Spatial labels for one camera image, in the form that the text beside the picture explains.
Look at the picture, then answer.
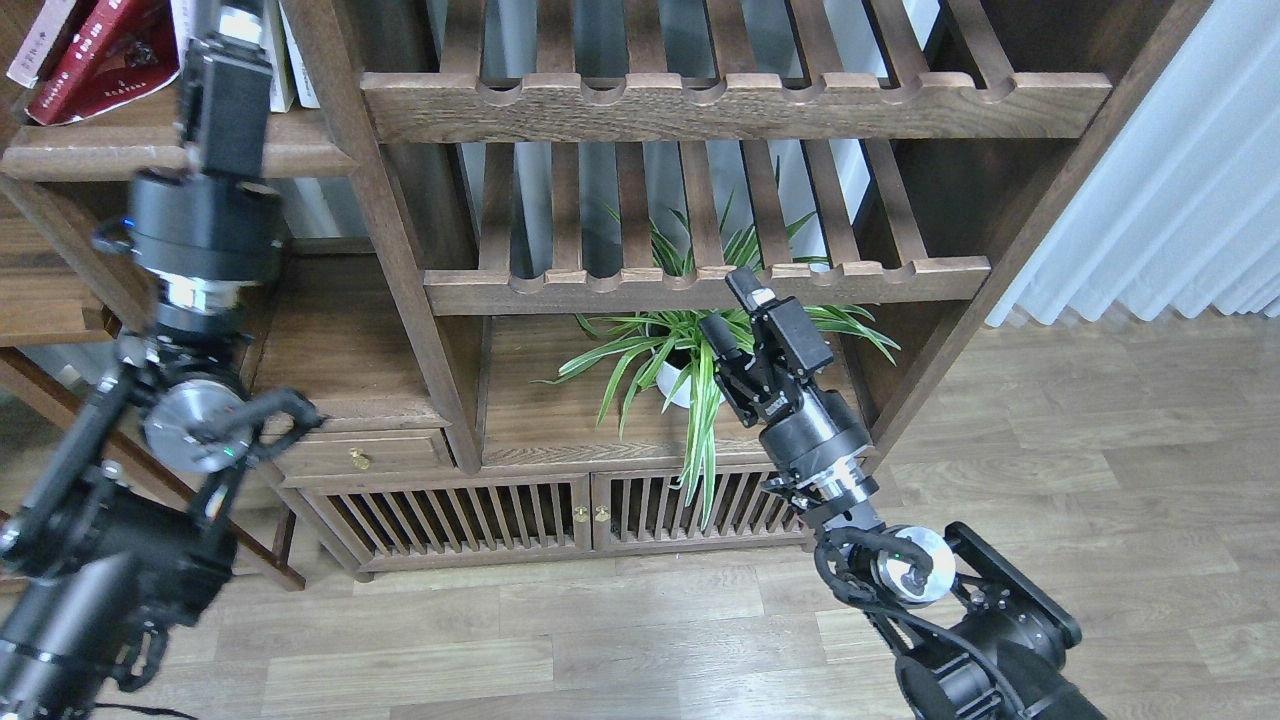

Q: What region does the white plant pot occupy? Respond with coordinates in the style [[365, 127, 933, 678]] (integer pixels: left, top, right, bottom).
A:
[[655, 357, 724, 413]]

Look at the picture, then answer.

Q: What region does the white pleated curtain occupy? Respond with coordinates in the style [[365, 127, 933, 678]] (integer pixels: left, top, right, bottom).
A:
[[986, 1, 1279, 327]]

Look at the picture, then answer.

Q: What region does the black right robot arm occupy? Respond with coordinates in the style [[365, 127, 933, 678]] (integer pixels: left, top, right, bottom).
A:
[[701, 269, 1102, 719]]

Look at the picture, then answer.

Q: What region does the white upright book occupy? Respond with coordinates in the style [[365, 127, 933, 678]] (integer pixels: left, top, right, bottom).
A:
[[262, 0, 294, 113], [279, 1, 320, 109]]

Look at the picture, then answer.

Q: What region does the dark wooden bookshelf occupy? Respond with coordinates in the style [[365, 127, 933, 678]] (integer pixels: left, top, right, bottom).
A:
[[0, 0, 1217, 591]]

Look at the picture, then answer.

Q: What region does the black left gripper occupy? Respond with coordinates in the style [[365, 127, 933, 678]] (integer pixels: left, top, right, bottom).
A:
[[92, 1, 282, 301]]

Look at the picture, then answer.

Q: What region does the green spider plant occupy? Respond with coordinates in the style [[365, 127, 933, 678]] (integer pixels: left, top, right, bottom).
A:
[[535, 220, 901, 528]]

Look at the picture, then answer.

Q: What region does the white lavender paperback book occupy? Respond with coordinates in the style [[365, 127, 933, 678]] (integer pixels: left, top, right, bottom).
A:
[[169, 0, 198, 68]]

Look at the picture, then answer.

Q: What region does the white upright book right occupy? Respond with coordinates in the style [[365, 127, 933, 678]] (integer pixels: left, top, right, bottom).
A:
[[279, 1, 320, 109]]

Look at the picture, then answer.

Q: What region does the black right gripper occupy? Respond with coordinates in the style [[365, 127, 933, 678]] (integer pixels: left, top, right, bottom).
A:
[[699, 266, 873, 491]]

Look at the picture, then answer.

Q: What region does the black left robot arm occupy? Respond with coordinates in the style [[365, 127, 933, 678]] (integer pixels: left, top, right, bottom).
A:
[[3, 1, 324, 719]]

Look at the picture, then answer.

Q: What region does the red textbook with photos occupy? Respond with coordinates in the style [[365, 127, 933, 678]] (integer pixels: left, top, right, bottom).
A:
[[26, 1, 180, 126]]

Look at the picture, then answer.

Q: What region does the dark red Chinese book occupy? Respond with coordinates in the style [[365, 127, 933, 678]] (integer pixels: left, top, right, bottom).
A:
[[6, 1, 83, 88]]

